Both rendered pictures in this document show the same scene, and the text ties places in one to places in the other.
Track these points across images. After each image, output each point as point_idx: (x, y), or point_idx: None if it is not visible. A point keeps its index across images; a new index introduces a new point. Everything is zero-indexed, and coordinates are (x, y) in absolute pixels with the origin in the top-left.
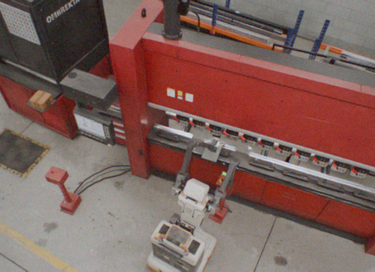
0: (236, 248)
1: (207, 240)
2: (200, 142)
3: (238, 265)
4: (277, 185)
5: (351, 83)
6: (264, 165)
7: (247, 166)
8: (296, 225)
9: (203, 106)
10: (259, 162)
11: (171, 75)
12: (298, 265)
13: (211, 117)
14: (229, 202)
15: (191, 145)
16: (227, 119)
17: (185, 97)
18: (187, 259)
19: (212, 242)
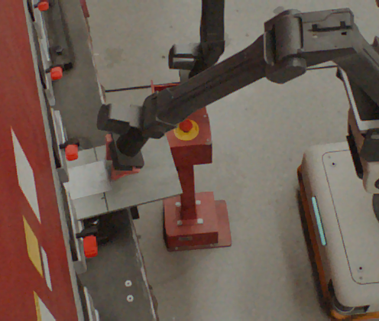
0: (258, 131)
1: (334, 161)
2: (268, 25)
3: (299, 106)
4: (81, 4)
5: None
6: (53, 18)
7: (84, 67)
8: (97, 45)
9: (25, 106)
10: (49, 38)
11: None
12: (199, 7)
13: (36, 102)
14: (140, 218)
15: (350, 17)
16: (18, 12)
17: (32, 208)
18: None
19: (328, 146)
